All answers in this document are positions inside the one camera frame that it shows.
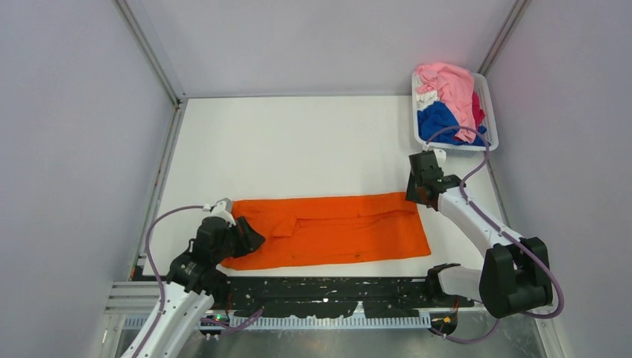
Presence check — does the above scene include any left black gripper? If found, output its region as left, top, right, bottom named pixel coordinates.
left=212, top=216, right=264, bottom=263

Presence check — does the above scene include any orange t shirt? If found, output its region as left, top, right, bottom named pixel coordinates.
left=222, top=192, right=432, bottom=271

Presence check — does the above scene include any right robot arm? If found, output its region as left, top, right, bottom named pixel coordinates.
left=405, top=150, right=554, bottom=318

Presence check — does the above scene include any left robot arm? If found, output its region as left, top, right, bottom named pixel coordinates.
left=122, top=217, right=265, bottom=357

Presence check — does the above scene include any blue t shirt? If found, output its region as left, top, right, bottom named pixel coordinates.
left=417, top=101, right=484, bottom=147

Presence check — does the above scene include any white plastic laundry basket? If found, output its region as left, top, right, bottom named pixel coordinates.
left=411, top=71, right=499, bottom=157

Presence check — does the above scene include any white t shirt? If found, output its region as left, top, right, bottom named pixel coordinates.
left=416, top=90, right=440, bottom=111

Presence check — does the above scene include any crimson t shirt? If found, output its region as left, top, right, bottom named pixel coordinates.
left=472, top=91, right=486, bottom=128

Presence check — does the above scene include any pink t shirt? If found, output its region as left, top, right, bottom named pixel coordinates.
left=415, top=63, right=478, bottom=142

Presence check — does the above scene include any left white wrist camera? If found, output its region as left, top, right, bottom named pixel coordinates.
left=202, top=198, right=236, bottom=227

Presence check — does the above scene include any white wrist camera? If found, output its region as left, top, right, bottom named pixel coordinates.
left=202, top=198, right=236, bottom=227
left=423, top=144, right=447, bottom=167

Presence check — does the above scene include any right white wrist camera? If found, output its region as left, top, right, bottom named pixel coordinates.
left=423, top=144, right=447, bottom=167

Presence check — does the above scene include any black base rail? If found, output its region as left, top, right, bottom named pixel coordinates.
left=212, top=277, right=474, bottom=318

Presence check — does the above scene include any white slotted cable duct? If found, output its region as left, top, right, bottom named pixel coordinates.
left=123, top=314, right=433, bottom=331

